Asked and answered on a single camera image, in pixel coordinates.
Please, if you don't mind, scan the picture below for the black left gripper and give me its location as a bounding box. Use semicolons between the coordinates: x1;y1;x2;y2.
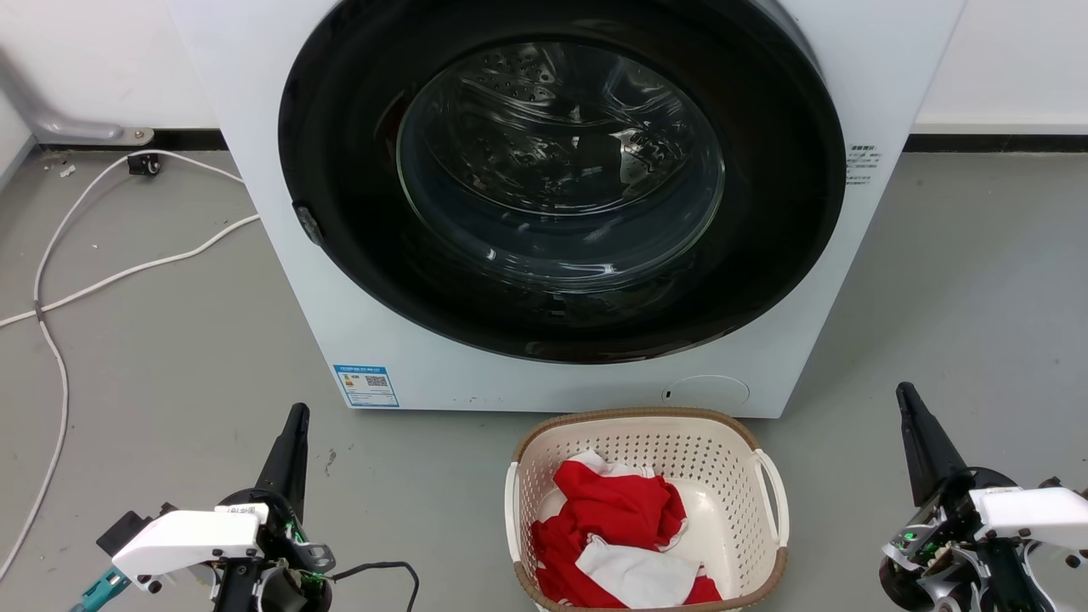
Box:
216;403;337;612

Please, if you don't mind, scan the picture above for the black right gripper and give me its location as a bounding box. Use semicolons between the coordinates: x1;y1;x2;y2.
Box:
881;382;1021;612

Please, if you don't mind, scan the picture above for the cream laundry basket brown rim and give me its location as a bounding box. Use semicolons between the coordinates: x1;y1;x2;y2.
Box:
505;407;791;612

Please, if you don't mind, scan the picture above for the blue energy label sticker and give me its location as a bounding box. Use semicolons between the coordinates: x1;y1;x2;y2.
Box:
333;365;400;409

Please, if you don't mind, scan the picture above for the black round glass washer door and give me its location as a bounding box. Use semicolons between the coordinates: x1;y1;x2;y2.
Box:
278;0;847;365

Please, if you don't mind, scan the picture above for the round white filter cover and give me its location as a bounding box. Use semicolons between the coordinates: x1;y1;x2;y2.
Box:
661;375;751;410

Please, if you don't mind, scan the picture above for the red and white garment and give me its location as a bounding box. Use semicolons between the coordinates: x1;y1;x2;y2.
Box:
531;450;724;609

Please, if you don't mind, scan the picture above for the white front-load washing machine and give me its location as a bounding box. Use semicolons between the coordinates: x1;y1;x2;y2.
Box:
166;0;970;419

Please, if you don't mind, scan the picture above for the grey drain pipe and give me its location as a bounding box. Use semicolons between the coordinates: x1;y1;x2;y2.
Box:
0;47;156;147

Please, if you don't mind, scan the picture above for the thin black left gripper cable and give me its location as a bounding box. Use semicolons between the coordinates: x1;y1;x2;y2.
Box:
326;560;422;612

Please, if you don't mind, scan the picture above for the teal cable connector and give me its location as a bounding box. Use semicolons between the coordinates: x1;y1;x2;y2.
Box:
71;568;131;612

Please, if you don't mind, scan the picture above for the long white looping cable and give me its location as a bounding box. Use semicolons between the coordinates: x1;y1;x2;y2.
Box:
0;150;247;581

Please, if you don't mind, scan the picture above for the white power cable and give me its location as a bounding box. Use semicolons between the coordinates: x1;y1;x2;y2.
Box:
0;213;261;330

